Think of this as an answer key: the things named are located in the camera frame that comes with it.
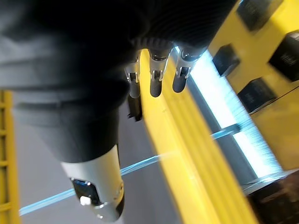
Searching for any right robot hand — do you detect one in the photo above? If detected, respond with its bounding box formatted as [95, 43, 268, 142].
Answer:
[0, 0, 236, 223]

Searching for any yellow metal rack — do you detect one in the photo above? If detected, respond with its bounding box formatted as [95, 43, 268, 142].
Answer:
[0, 90, 21, 224]

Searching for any black plastic housing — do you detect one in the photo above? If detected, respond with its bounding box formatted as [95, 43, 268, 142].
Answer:
[237, 77, 279, 114]
[212, 43, 242, 78]
[268, 31, 299, 83]
[236, 0, 285, 33]

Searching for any dark box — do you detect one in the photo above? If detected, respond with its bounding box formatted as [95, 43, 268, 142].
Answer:
[242, 170, 299, 224]

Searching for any thin black cable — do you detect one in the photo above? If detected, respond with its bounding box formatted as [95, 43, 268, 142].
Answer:
[248, 85, 299, 115]

